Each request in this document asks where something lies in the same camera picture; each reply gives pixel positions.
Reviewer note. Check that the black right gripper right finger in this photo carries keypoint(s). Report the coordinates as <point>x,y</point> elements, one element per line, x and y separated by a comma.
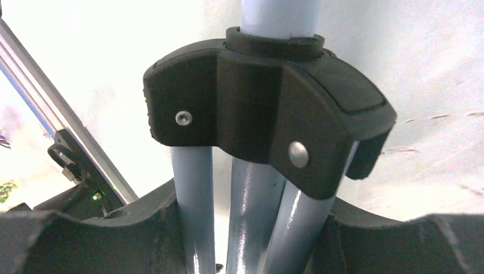
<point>357,241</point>

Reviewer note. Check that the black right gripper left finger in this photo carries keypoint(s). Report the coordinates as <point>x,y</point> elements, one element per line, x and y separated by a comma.
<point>144,236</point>

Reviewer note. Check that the light blue music stand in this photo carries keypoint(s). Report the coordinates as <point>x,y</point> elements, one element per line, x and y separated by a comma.
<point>294,118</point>

